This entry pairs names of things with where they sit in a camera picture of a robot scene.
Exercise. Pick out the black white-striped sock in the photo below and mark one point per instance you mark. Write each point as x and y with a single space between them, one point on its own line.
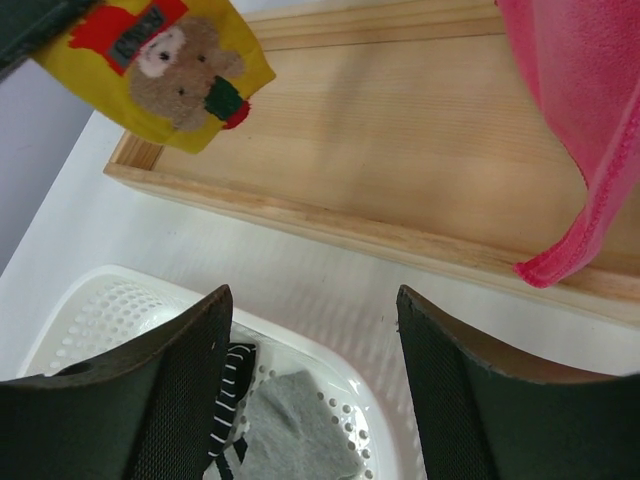
227 446

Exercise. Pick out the wooden clothes rack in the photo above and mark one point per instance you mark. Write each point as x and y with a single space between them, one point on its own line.
403 130

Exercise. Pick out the pink towel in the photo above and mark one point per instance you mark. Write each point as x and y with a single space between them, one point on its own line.
580 61

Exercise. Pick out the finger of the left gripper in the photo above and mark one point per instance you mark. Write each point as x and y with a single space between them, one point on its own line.
28 25

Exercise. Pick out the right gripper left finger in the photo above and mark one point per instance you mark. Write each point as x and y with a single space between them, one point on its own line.
143 410

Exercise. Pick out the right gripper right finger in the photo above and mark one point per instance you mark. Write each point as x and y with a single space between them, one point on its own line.
487 410

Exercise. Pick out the grey striped-cuff sock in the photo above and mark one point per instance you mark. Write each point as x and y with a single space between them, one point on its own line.
290 436

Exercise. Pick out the yellow bear sock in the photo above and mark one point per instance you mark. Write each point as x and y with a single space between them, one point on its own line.
172 72

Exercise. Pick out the white perforated plastic basket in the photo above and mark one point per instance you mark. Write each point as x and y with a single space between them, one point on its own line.
111 305

